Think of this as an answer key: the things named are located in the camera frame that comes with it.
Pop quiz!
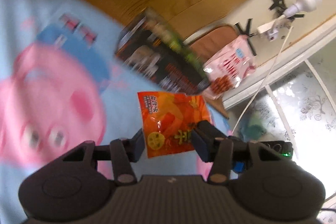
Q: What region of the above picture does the pink fried twist snack bag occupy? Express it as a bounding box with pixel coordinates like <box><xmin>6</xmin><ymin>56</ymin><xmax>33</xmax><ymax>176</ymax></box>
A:
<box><xmin>203</xmin><ymin>35</ymin><xmax>256</xmax><ymax>100</ymax></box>

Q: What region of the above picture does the white power strip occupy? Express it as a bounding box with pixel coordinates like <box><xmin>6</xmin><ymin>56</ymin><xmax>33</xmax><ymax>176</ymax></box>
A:
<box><xmin>257</xmin><ymin>15</ymin><xmax>291</xmax><ymax>42</ymax></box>

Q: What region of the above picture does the white light bulb lamp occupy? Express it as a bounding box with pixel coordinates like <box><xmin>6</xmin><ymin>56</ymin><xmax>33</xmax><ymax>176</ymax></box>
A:
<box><xmin>283</xmin><ymin>0</ymin><xmax>322</xmax><ymax>18</ymax></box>

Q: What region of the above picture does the cartoon pig bed sheet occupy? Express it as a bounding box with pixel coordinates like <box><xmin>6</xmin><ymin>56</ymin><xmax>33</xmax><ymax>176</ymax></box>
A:
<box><xmin>0</xmin><ymin>0</ymin><xmax>234</xmax><ymax>224</ymax></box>

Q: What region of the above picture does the orange red snack packet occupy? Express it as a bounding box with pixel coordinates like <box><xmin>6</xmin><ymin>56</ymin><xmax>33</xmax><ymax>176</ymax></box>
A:
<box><xmin>137</xmin><ymin>91</ymin><xmax>212</xmax><ymax>159</ymax></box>

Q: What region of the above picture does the black sheep print box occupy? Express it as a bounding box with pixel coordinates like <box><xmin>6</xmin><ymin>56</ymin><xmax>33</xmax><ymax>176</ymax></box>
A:
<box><xmin>115</xmin><ymin>10</ymin><xmax>210</xmax><ymax>95</ymax></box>

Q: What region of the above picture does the brown seat cushion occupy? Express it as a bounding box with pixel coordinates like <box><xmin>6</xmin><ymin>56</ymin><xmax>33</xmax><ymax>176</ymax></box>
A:
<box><xmin>189</xmin><ymin>24</ymin><xmax>239</xmax><ymax>61</ymax></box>

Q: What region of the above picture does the white power cord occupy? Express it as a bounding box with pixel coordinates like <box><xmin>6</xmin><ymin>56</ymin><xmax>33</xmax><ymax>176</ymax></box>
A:
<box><xmin>231</xmin><ymin>25</ymin><xmax>295</xmax><ymax>135</ymax></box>

